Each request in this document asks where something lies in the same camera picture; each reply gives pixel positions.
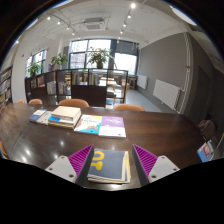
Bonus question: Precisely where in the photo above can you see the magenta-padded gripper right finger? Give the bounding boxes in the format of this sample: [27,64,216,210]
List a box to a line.
[132,144,181,187]

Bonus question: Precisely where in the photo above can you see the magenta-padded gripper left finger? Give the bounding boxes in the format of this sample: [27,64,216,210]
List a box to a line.
[45,144,94,187]

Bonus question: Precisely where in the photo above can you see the grey towel with yellow print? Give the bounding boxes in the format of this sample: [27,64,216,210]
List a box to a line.
[87,148,132,185]

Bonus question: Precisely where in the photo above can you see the yellowish thick book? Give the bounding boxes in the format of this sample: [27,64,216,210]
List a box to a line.
[47,120,76,130]

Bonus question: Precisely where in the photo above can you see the blue and white book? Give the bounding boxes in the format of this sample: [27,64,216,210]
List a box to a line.
[48,115,80,127]

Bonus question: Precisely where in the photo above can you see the blue box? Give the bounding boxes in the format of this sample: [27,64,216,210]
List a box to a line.
[196,139,215,163]

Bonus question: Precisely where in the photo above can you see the white illustrated book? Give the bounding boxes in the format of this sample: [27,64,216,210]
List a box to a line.
[73,114,104,136]

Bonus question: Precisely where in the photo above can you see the thin white book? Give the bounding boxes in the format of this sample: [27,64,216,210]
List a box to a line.
[36,110,54,126]

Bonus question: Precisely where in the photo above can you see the cream hardcover book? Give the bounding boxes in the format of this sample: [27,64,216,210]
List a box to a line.
[50,105,82,123]

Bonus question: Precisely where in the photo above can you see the brown bag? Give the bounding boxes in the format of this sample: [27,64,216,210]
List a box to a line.
[196,119,216,141]

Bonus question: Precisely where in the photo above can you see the purple and white book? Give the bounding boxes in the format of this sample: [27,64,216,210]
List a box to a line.
[98,115,127,139]

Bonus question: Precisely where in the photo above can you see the large white radiator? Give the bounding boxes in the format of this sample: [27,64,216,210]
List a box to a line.
[152,78,183,111]

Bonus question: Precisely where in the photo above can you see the dark open shelf unit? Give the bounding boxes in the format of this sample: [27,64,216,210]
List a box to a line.
[24,68,129,108]

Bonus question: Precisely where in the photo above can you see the dark grey door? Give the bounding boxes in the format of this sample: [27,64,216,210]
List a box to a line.
[194,64,212,118]

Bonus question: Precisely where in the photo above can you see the small white radiator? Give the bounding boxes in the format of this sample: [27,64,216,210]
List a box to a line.
[136,74,149,90]

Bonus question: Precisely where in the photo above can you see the small potted plant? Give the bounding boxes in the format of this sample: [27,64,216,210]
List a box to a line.
[27,61,44,78]

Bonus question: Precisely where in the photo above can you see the medium potted plant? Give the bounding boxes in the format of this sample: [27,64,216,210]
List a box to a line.
[50,53,69,70]

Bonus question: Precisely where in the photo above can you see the large window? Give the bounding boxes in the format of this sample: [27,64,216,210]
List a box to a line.
[68,38,138,76]

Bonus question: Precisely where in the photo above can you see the side window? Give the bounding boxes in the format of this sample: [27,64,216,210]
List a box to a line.
[24,49,48,78]

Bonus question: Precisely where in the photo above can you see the large potted plant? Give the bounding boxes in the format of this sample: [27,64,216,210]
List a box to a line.
[85,47,113,70]

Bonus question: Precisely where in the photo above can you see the ceiling air conditioner unit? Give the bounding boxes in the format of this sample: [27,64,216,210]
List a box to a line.
[81,17,107,32]

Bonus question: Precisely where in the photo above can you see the white round ceiling lamp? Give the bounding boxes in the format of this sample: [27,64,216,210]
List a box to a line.
[171,5,198,27]

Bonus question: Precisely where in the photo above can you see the ceiling spot lights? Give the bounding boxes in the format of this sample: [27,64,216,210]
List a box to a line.
[14,2,138,44]

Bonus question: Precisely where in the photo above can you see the wall bookshelf unit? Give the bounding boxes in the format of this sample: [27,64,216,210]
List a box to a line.
[0,65,14,108]

